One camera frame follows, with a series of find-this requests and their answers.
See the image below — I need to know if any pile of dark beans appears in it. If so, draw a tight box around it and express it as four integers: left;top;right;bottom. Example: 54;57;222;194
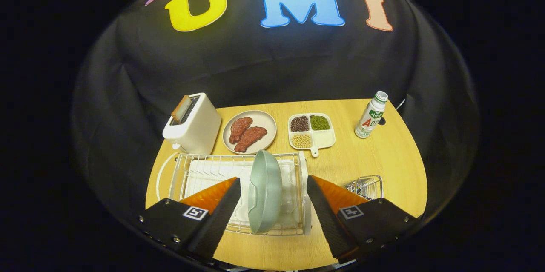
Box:
290;115;310;132

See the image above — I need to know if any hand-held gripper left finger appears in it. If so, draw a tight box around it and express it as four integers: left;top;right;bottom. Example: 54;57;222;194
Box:
137;177;241;261

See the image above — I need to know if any white drink bottle green label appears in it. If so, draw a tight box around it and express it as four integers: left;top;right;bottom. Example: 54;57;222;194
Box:
354;91;389;139

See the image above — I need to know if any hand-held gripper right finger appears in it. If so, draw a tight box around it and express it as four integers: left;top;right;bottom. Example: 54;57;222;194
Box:
306;175;422;264

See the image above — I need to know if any beige round plate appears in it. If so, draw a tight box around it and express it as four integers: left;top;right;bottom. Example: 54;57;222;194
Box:
222;110;277;155

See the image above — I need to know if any brown toast slice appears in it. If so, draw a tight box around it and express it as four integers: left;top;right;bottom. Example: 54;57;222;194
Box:
171;95;192;123

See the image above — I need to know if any white plastic drip tray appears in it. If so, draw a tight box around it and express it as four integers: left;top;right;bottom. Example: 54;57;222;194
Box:
187;159;301;229

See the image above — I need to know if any black backdrop cloth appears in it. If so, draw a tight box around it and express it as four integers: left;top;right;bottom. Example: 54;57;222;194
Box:
70;0;479;221

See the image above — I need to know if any metal wire basket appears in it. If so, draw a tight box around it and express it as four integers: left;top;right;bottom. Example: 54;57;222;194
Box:
344;175;384;201

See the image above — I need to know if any pale green plate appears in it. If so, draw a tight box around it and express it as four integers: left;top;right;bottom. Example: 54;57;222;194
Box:
248;150;283;234

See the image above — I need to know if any white divided tray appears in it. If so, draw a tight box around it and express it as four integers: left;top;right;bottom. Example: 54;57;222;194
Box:
288;112;336;157

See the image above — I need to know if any white wire dish rack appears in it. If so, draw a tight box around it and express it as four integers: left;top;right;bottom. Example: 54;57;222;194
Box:
156;151;313;236

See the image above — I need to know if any white toaster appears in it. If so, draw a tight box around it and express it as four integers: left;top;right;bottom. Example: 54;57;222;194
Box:
162;92;222;155

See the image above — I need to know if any brown meat piece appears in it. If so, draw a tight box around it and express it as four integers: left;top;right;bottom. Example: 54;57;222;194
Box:
234;126;268;153
229;117;253;144

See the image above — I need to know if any pile of green beans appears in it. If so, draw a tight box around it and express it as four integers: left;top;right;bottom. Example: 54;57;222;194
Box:
310;115;330;131

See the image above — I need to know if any pile of yellow soybeans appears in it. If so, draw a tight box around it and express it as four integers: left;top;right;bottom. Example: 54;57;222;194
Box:
292;134;312;149

